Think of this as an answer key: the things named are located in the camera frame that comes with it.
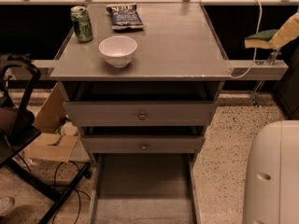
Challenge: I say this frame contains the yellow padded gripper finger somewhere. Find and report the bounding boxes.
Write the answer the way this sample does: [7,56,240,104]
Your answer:
[269,12,299,49]

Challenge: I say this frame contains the green and yellow sponge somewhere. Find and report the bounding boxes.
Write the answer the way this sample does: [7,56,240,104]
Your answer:
[244,29,278,49]

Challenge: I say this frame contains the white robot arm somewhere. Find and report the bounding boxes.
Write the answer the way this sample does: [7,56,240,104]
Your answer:
[242,120,299,224]

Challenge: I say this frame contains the grey drawer cabinet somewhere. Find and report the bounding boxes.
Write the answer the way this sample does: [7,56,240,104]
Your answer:
[50,1,235,224]

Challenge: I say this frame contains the grey middle drawer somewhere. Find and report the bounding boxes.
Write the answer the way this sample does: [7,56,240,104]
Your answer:
[81,126,204,153]

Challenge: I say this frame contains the grey open bottom drawer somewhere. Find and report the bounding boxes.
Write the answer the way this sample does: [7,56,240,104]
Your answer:
[88,154,201,224]

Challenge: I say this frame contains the grey top drawer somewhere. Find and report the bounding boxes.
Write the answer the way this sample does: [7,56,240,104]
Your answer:
[64,81,220,128]

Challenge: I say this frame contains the blue chip bag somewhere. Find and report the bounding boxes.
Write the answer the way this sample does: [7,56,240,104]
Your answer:
[106,3,145,30]

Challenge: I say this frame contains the white ceramic bowl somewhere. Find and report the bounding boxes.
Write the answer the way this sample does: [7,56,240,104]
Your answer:
[98,35,137,68]

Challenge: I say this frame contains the green soda can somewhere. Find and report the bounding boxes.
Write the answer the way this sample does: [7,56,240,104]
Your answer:
[70,6,93,42]

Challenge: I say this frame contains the white cup on floor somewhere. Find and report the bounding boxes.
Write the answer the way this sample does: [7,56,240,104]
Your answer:
[61,122,78,136]

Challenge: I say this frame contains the brown cardboard box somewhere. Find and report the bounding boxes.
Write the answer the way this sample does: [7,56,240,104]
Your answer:
[25,84,89,162]

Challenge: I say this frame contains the black office chair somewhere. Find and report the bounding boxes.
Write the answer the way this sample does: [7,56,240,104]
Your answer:
[0,54,91,224]

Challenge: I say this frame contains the white shoe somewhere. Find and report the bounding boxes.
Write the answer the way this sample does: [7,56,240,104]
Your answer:
[0,196,15,217]

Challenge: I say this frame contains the metal clamp bracket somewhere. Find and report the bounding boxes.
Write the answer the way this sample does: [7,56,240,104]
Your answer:
[250,49,280,107]

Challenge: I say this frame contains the white cable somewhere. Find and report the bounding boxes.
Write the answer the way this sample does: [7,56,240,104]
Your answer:
[229,0,264,80]

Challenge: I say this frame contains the black floor cable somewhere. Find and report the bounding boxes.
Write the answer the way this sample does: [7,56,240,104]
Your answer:
[50,161,92,224]

